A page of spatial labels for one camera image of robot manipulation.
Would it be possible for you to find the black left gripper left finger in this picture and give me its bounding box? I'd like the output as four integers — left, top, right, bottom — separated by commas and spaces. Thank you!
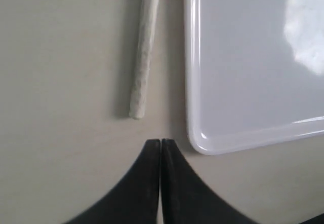
68, 139, 161, 223

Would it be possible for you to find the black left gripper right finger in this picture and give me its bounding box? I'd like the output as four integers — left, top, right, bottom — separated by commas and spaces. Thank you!
161, 139, 255, 223

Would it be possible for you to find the white wooden drumstick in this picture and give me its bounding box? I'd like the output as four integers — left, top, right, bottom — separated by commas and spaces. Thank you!
129, 0, 159, 120

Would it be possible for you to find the white plastic tray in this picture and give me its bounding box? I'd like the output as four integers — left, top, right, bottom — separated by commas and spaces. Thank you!
184, 0, 323, 155

